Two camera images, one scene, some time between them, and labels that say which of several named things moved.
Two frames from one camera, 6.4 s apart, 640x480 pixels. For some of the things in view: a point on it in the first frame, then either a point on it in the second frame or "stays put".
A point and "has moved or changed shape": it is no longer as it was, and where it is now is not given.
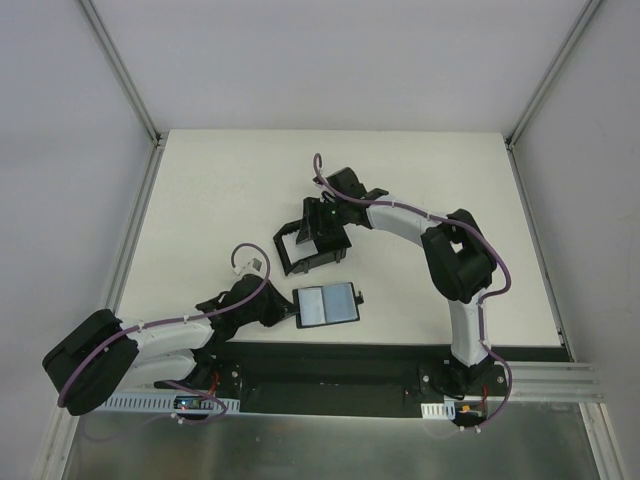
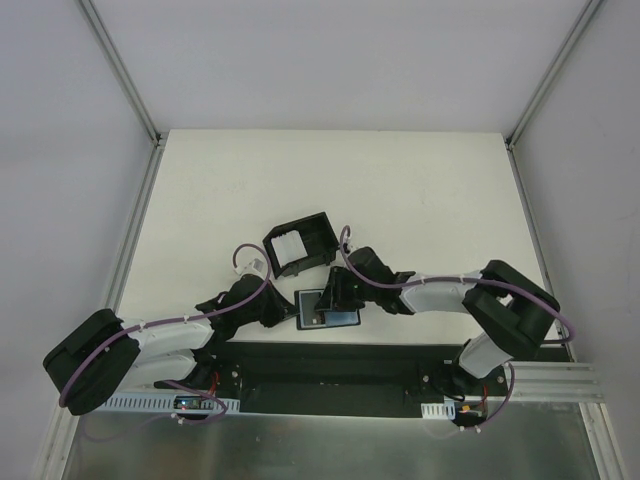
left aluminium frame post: (118, 63) stays put
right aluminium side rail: (546, 279) stays put
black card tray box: (303, 256) has moved or changed shape
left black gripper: (279, 307) stays put
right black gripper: (323, 240) to (338, 288)
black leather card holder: (325, 305) stays put
